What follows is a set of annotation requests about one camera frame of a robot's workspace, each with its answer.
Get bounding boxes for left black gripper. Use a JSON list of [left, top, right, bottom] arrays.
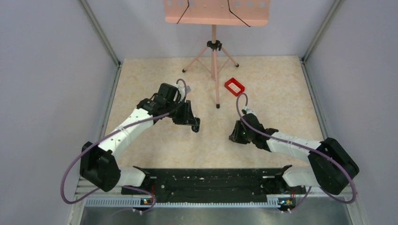
[[166, 99, 197, 126]]

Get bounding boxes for black oval case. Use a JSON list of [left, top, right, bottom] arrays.
[[191, 121, 200, 133]]

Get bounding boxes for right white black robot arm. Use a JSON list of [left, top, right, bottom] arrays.
[[229, 113, 360, 195]]

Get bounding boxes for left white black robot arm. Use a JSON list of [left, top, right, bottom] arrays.
[[79, 83, 200, 194]]

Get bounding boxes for red plastic tray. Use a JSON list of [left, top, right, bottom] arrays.
[[224, 77, 245, 97]]

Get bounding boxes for pink music stand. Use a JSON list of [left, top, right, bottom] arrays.
[[163, 0, 271, 108]]

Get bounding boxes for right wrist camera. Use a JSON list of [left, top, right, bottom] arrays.
[[242, 106, 257, 116]]

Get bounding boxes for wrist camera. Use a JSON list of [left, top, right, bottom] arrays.
[[242, 106, 257, 116], [178, 86, 191, 97]]

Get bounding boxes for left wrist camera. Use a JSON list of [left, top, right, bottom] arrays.
[[178, 86, 191, 97]]

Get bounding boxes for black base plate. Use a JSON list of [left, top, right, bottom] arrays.
[[140, 167, 306, 204]]

